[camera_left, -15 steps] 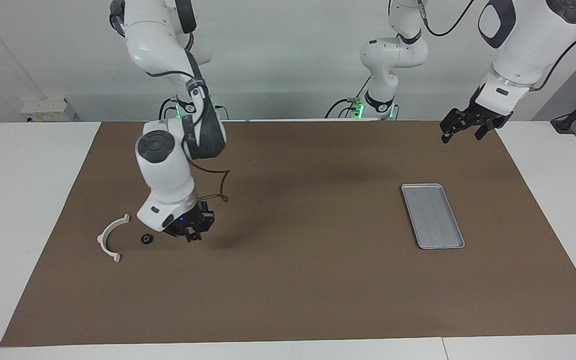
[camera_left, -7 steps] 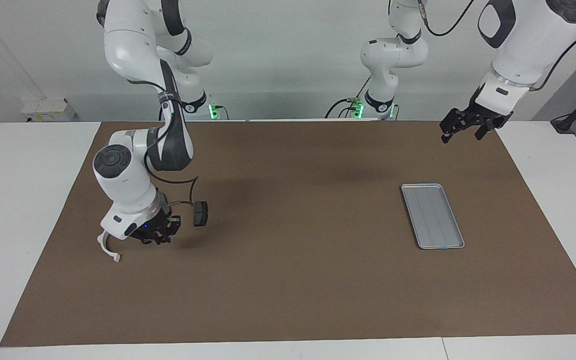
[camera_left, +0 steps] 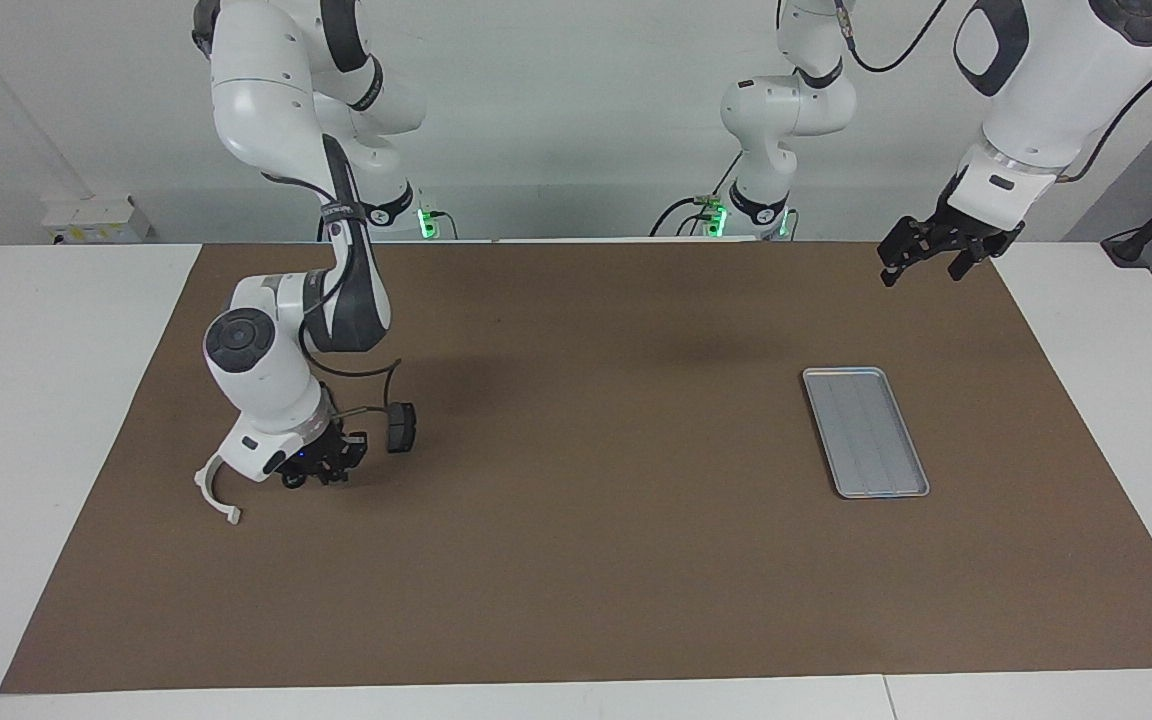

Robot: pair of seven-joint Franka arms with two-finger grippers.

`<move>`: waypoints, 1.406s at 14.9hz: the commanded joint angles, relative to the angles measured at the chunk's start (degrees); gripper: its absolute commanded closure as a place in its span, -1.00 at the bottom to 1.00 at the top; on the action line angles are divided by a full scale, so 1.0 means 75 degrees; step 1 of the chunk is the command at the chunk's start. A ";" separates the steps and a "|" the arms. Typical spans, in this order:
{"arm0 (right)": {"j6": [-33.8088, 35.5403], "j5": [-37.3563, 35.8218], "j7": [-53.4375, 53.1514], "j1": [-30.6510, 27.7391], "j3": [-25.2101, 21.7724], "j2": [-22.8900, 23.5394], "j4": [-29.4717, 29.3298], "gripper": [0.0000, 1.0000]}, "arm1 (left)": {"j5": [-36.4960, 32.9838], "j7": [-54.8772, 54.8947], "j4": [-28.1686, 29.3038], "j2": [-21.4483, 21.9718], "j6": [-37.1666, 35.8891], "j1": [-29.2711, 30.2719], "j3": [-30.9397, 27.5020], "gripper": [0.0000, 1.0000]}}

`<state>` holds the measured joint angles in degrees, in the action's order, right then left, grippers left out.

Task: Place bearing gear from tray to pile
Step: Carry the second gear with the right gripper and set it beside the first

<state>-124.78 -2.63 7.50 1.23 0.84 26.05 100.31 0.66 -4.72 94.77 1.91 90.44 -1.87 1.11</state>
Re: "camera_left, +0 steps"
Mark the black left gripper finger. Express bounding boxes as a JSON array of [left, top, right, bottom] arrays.
[[948, 226, 1025, 281], [879, 216, 940, 288]]

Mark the silver metal tray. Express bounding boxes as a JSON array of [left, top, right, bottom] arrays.
[[802, 367, 931, 499]]

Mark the rectangular dark brake pad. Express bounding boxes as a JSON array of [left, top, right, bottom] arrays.
[[387, 401, 419, 454]]

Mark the brown table mat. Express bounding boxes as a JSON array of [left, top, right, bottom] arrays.
[[0, 240, 1152, 694]]

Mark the white box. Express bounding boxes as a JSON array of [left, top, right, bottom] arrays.
[[42, 195, 152, 244]]

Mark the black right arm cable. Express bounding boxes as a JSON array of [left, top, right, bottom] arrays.
[[298, 300, 405, 416]]

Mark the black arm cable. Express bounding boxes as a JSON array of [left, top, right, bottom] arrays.
[[298, 300, 405, 416], [836, 0, 947, 73]]

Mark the white semicircular bracket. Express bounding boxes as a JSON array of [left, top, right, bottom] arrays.
[[194, 450, 243, 526]]

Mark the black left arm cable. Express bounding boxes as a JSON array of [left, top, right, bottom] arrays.
[[836, 0, 947, 73]]

